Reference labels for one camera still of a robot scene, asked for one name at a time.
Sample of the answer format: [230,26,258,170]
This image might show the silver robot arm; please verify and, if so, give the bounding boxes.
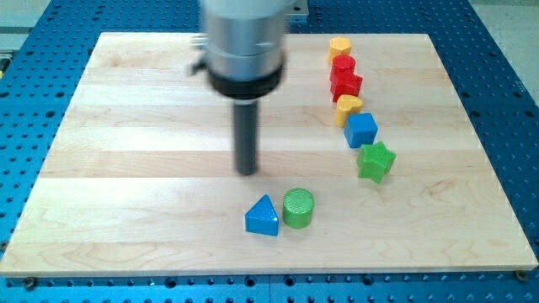
[189,0,308,100]

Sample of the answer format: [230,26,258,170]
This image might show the blue triangle block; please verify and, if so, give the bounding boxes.
[244,194,280,237]

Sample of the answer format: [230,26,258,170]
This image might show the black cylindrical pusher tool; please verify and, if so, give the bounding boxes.
[232,99,258,176]

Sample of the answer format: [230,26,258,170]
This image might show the green cylinder block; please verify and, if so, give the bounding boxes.
[282,188,315,229]

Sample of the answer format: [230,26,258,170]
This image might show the blue cube block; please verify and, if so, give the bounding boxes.
[344,113,378,149]

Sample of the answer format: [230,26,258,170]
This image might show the red angular block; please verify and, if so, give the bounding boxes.
[330,73,363,103]

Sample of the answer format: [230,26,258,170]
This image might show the green star block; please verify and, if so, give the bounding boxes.
[356,141,397,183]

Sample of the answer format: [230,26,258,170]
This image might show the red cylinder block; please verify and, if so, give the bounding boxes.
[329,54,356,82]

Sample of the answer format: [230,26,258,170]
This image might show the yellow hexagon block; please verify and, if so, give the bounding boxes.
[328,36,352,64]

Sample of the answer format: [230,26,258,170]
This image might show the wooden board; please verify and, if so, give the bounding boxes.
[1,33,537,277]

